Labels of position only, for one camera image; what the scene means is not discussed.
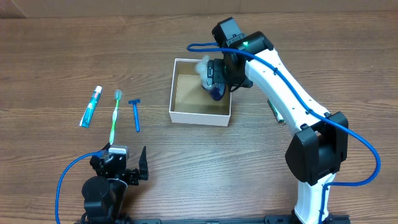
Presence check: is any clear pump bottle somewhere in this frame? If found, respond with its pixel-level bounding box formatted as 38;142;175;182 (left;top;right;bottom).
195;55;226;101

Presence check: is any toothpaste tube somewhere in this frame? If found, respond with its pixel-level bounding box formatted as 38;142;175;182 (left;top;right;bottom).
80;86;103;128

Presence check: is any blue disposable razor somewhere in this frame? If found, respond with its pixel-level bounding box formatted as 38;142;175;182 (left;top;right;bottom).
128;99;141;133

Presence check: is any green soap packet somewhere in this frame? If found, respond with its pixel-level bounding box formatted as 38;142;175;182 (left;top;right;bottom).
267;100;285;123

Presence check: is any green toothbrush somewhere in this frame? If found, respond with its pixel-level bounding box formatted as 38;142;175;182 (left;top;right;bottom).
109;89;123;145

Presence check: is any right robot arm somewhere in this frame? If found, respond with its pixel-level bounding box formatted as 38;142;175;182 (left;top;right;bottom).
212;30;350;223

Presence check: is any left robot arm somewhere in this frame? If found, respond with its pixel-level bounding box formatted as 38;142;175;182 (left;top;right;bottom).
81;144;149;223

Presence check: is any white cardboard box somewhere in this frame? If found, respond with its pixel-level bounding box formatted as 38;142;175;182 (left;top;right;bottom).
169;58;232;126

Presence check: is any left blue cable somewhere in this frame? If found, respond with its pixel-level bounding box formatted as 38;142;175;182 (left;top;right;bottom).
54;150;103;224

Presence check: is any blue cable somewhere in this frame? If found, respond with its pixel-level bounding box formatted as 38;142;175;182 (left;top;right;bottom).
54;150;103;224
186;42;382;224

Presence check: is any right blue cable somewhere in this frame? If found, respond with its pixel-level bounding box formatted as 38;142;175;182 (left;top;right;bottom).
186;42;382;224

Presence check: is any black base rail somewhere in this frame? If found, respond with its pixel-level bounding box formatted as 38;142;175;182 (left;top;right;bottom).
124;214;351;224

